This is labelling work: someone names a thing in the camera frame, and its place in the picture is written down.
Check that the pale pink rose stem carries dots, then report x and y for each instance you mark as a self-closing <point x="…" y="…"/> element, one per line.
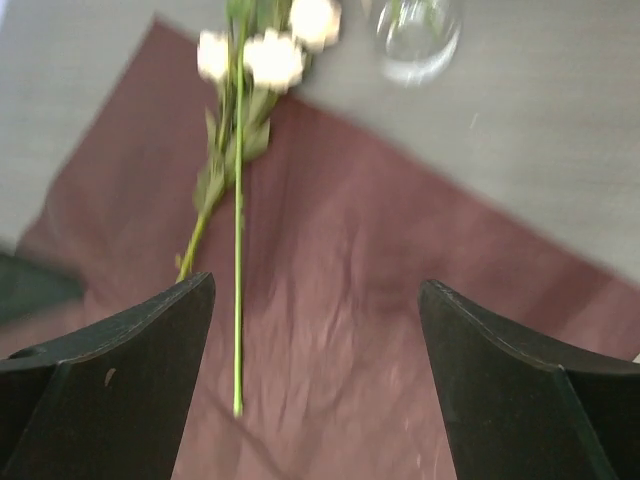
<point x="220" y="165"/>

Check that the white rose stem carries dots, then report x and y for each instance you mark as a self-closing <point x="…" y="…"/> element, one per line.
<point x="314" y="25"/>

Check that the clear glass vase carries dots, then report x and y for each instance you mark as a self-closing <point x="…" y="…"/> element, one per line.
<point x="415" y="40"/>

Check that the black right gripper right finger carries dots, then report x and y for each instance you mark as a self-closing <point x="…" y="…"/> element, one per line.
<point x="518" y="404"/>

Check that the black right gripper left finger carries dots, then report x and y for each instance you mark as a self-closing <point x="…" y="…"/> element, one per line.
<point x="108" y="401"/>

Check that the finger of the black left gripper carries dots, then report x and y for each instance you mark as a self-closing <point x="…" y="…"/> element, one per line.
<point x="28" y="286"/>

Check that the dark red wrapping paper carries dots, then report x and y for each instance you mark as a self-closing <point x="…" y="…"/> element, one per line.
<point x="341" y="231"/>

